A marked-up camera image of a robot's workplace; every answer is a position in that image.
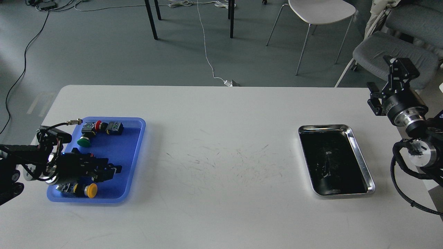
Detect red push button switch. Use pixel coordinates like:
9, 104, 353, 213
94, 120, 108, 133

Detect silver metal tray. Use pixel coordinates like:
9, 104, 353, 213
298, 124, 376, 199

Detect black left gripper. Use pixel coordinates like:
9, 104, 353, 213
46, 153, 122, 185

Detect yellow mushroom push button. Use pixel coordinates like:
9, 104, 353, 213
56, 183, 98, 199

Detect black table legs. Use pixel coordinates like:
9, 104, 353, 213
145, 0, 236, 40

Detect blue plastic tray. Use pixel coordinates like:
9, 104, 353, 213
46, 117, 146, 204

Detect black switch contact block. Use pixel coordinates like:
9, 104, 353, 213
105, 121, 124, 136

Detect grey upholstered chair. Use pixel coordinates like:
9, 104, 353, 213
335, 31, 439, 90

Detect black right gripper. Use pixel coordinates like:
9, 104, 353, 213
367, 56, 428, 126

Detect white power adapter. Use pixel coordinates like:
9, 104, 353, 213
224, 80, 240, 87

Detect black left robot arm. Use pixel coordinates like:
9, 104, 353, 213
1, 119, 122, 204

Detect white chair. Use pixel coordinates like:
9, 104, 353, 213
266, 0, 356, 75

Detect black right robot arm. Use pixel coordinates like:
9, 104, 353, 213
367, 55, 443, 216

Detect white cable on floor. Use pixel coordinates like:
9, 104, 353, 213
168, 0, 237, 83

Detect green push button switch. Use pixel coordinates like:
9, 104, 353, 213
76, 122, 96, 148

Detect black cable on floor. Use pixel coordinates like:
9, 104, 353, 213
0, 0, 83, 135

